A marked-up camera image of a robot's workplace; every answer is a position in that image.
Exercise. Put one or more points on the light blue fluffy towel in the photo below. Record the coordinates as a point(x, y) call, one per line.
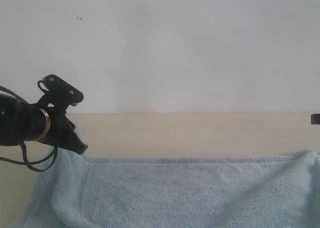
point(82, 191)

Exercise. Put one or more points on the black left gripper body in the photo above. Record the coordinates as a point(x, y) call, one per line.
point(62, 133)

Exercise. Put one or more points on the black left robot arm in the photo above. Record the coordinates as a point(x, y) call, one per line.
point(44, 121)

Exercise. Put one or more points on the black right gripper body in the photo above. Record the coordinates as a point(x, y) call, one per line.
point(315, 119)

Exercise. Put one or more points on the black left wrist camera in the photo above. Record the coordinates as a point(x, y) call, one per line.
point(58, 94)

